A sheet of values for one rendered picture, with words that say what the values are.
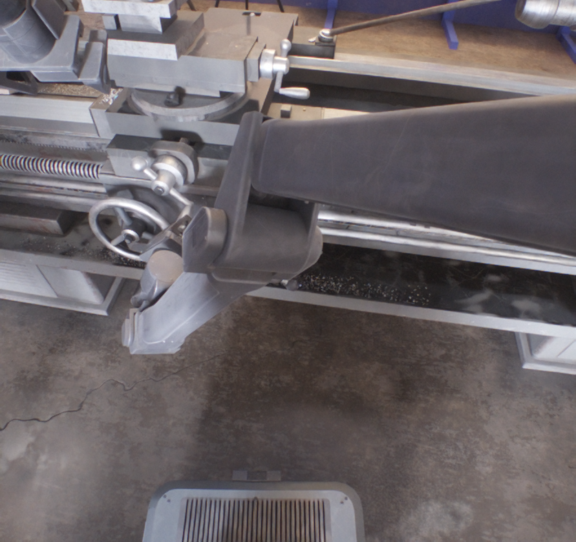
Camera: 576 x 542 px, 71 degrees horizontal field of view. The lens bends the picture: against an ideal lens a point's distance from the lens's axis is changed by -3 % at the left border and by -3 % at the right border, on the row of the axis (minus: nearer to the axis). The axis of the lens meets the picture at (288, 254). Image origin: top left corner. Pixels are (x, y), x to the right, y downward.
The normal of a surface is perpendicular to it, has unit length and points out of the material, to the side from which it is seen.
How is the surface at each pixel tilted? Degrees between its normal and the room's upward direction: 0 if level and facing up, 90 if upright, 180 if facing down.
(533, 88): 49
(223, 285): 107
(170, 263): 27
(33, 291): 90
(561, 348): 90
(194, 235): 65
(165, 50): 90
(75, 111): 36
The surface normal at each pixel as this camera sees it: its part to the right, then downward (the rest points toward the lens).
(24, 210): 0.03, -0.64
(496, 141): -0.85, -0.15
